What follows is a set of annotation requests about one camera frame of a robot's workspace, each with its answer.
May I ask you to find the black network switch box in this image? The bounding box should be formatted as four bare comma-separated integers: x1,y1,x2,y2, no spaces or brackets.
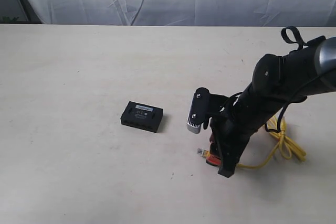
120,101,163,133

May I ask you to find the yellow ethernet cable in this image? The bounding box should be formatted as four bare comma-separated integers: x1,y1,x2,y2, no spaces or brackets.
194,115,307,169

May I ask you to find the dark stand pole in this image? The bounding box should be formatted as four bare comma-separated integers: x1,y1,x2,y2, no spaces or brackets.
18,0,42,24

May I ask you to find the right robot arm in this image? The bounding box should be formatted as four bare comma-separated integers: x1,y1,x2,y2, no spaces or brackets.
210,26,335,178

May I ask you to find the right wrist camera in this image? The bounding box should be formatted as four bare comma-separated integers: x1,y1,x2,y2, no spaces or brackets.
186,87,210,134

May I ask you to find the green plant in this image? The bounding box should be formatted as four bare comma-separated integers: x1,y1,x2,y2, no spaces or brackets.
0,16,19,24

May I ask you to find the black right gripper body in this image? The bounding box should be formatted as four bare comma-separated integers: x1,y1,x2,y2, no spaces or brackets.
211,95,263,153

